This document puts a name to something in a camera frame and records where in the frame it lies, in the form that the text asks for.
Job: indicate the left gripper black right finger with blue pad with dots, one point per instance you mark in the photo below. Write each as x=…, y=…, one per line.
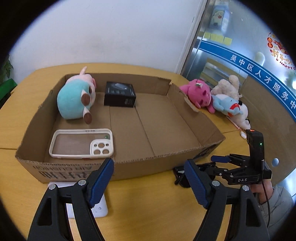
x=246, y=221

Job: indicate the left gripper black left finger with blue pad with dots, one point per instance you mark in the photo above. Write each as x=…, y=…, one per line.
x=51, y=219

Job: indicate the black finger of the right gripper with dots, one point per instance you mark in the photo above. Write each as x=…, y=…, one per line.
x=207, y=168

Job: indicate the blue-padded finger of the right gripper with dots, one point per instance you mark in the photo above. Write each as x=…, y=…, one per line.
x=220, y=159

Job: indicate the black sunglasses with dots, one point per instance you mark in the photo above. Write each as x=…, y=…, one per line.
x=182, y=178

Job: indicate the clear white phone case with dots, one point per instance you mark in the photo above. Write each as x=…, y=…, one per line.
x=82, y=144

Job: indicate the small black product box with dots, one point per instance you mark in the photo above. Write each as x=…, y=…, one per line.
x=119, y=95

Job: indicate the pig plush teal dress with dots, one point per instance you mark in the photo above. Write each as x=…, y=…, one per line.
x=77, y=96

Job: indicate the grey jacket forearm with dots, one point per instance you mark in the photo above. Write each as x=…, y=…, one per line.
x=280, y=206

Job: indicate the person's right hand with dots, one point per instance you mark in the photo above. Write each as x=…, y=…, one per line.
x=263, y=190

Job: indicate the white plush dog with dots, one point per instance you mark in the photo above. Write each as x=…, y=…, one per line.
x=241, y=120

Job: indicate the blue plush toy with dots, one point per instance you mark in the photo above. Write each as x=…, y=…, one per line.
x=227, y=105

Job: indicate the pink plush toy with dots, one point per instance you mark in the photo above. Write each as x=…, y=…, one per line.
x=198, y=92

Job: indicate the beige plush bear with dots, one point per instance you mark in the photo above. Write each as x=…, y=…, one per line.
x=228, y=87

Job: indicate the brown cardboard box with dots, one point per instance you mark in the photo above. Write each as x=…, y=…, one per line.
x=160, y=132

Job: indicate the green cloth covered table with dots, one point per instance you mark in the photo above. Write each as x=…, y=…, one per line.
x=6, y=87

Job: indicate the large potted green plant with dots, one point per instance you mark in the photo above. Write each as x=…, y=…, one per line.
x=5, y=70

